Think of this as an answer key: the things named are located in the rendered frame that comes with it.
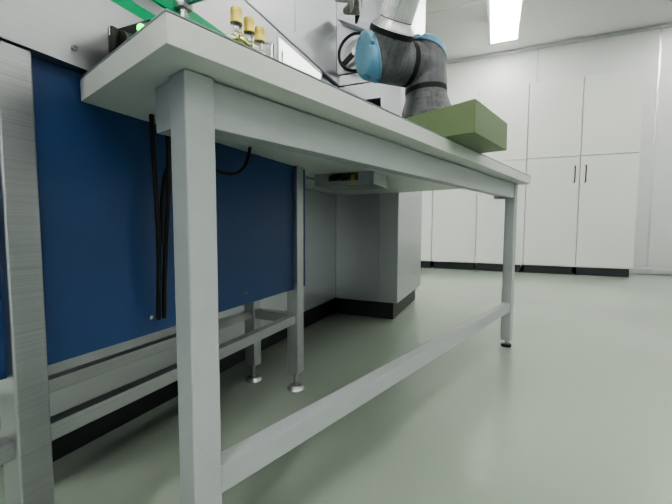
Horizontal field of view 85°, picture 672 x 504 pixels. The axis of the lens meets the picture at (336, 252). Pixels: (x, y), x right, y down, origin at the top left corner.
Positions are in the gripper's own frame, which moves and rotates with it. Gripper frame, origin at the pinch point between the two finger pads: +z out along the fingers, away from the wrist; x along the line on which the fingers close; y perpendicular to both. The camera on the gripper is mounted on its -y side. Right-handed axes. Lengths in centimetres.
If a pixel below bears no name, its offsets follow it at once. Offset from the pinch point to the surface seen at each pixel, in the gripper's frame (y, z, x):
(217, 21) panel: 42.0, -0.2, 13.1
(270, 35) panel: 42.0, -10.0, -17.2
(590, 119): -132, -50, -365
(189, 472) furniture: -6, 97, 76
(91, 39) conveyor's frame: 15, 38, 72
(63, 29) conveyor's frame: 15, 38, 76
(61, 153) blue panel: 17, 55, 76
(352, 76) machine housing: 35, -20, -90
